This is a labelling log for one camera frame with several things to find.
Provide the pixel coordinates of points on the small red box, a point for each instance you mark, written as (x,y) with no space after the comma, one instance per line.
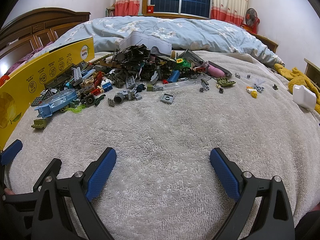
(150,9)

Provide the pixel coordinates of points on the purple cloth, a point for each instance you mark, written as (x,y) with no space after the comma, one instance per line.
(25,57)

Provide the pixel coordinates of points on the blue floral quilt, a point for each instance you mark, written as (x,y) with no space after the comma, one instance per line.
(200,32)

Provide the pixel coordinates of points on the row of books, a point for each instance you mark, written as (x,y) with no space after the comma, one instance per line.
(111,11)

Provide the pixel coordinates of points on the olive green toy brick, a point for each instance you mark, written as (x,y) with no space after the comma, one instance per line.
(225,82)
(38,124)

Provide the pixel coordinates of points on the white and blue toy minifigure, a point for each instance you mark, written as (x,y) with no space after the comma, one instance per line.
(106,83)

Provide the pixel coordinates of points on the blue cylinder toy brick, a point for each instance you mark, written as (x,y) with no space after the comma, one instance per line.
(173,76)

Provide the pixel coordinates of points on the pile of toy building bricks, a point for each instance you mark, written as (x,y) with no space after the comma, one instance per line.
(130,62)

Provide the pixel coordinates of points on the light wooden furniture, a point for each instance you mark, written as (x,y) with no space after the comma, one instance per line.
(312,70)

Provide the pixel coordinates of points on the grey round-holed toy plate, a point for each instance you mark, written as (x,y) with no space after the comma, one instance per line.
(258,88)

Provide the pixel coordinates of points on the light blue studded plate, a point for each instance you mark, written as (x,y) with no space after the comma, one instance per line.
(77,74)

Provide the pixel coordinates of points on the white plastic container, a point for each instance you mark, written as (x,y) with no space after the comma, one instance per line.
(147,41)

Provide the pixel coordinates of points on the light blue transparent toy hull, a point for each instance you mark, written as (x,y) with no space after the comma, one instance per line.
(56,103)

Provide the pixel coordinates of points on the red electric fan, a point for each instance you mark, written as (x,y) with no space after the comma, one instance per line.
(251,17)

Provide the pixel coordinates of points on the yellow cardboard box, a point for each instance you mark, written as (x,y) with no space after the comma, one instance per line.
(37,75)

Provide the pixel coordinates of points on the grey towel blanket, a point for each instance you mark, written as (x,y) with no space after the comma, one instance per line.
(162,130)

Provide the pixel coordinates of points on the pink toy piece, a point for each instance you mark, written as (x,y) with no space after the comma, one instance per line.
(216,72)

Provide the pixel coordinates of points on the grey square toy plate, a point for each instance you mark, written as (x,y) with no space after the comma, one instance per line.
(167,97)

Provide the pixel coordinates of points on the dark grey cylinder toy piece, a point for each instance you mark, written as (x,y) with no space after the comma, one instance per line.
(118,97)

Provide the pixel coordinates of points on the red round toy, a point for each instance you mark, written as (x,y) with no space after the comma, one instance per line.
(3,80)

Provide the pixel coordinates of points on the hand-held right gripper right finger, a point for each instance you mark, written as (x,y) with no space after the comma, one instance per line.
(225,175)

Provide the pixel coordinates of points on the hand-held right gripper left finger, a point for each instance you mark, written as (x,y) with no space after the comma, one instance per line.
(100,177)

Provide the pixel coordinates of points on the yellow and white small toy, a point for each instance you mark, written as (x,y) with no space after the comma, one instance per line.
(252,92)

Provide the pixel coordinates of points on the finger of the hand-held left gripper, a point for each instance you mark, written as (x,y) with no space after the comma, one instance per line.
(11,151)
(51,166)

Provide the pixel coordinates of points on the dark wooden headboard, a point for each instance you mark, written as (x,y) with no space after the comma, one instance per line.
(37,27)

